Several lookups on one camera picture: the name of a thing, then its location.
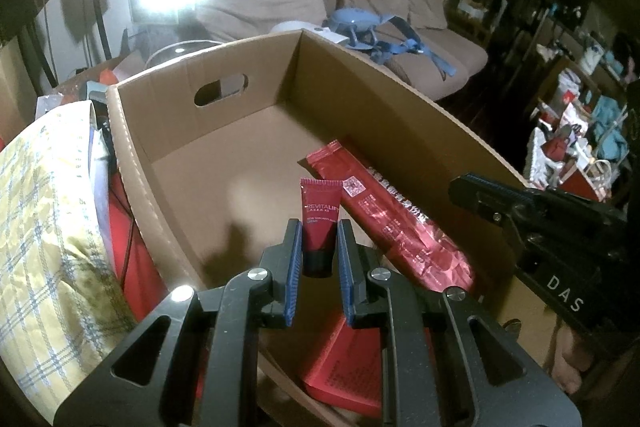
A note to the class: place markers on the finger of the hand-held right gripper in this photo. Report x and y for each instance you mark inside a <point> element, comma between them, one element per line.
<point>492,197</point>

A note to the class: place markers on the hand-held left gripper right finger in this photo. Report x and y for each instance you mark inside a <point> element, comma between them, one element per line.
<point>346,272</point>

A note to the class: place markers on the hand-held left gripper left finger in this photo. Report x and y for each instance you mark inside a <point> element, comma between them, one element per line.
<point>294,272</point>

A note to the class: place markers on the red cosmetic tube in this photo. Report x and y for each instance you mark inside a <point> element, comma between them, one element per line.
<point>320,227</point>

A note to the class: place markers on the long red foil packet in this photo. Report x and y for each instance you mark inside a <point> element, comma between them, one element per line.
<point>395,217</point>

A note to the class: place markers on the red box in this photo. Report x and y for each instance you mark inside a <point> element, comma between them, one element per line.
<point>350,372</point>

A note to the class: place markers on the large cardboard box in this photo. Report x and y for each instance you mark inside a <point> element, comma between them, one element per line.
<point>225,147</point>

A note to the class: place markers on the red shopping bag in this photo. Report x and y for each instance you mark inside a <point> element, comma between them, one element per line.
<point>575,177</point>

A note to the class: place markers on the brown sofa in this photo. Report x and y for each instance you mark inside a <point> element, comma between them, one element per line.
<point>440,52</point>

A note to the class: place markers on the dark cluttered shelf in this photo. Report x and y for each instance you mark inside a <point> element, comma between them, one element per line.
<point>500,7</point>

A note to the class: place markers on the white dome massager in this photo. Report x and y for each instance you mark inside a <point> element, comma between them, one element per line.
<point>295,27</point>

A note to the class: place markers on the yellow plaid tablecloth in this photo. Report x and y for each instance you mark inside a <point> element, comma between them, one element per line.
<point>50,232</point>

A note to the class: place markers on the pile of assorted clutter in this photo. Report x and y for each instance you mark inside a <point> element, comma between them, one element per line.
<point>95,89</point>

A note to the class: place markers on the black speaker stand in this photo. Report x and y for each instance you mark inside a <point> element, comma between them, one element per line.
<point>97,27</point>

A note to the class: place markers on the brown cardboard box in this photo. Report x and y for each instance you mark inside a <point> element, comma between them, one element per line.
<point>15,97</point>

